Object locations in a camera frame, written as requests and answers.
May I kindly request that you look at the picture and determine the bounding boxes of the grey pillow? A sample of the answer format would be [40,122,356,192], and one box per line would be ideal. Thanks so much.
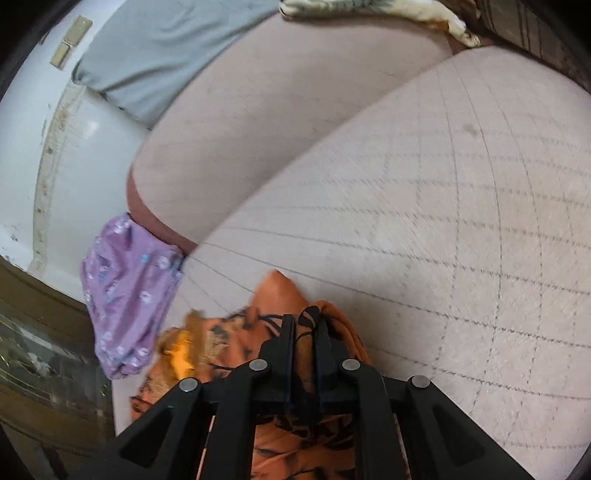
[72,1,277,128]

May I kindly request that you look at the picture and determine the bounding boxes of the cream patterned crumpled cloth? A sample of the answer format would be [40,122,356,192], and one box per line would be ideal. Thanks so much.
[279,0,482,48]

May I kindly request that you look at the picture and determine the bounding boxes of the beige quilted mattress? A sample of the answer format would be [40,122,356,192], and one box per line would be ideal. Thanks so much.
[111,44,591,480]

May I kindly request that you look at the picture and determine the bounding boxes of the beige bolster pillow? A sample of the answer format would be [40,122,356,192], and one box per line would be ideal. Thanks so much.
[126,16,452,252]

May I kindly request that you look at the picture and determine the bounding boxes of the wall switch plate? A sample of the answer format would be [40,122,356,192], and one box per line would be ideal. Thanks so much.
[50,16,93,70]

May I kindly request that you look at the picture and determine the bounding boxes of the dark wooden glass cabinet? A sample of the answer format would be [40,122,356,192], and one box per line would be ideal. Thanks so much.
[1,260,114,479]

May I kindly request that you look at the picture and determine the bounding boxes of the striped patterned blanket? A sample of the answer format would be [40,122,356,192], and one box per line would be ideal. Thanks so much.
[475,0,590,92]

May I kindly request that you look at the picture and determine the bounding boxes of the purple floral garment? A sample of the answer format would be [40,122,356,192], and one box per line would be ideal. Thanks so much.
[80,214,184,380]

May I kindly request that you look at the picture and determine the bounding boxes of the orange black floral garment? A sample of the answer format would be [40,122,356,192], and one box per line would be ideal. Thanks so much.
[128,269,412,480]

